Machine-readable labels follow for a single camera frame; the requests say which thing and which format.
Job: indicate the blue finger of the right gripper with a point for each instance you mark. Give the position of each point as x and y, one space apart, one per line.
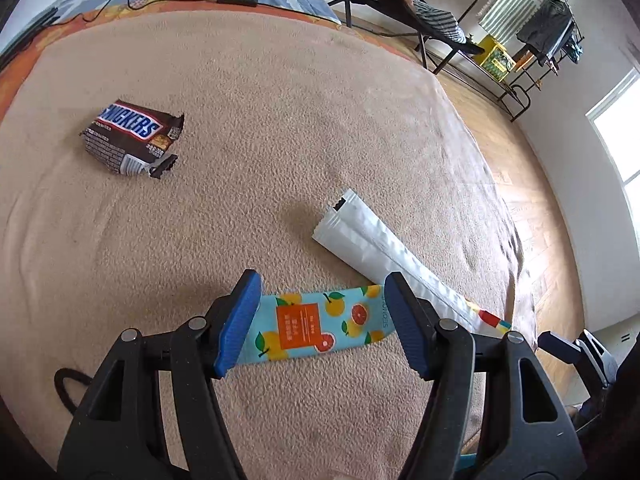
566 351

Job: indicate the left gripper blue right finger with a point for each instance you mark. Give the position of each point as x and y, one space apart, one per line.
415 322

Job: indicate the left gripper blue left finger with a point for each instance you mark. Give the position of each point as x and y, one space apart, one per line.
236 315

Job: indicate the blue orange-print tube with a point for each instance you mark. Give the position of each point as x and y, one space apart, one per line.
296 325

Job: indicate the long white snack wrapper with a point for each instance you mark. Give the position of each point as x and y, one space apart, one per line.
352 232

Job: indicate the beige fleece blanket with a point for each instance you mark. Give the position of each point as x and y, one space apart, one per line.
280 118

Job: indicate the brown Snickers wrapper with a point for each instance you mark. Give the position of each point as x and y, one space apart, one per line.
130 139

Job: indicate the window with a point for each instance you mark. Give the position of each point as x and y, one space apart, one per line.
615 119

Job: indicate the yellow crate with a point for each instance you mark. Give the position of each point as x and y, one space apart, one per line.
494 60

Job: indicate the striped garment on chair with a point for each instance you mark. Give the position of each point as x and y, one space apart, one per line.
441 21

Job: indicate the dark garment on rack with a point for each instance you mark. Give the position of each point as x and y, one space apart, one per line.
547 30

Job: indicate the black clothes drying rack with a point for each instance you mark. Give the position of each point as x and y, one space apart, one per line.
514 93

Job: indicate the black folding chair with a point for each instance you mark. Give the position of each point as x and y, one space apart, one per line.
401 11

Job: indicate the black ring light stand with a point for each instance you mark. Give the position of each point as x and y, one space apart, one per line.
21 41

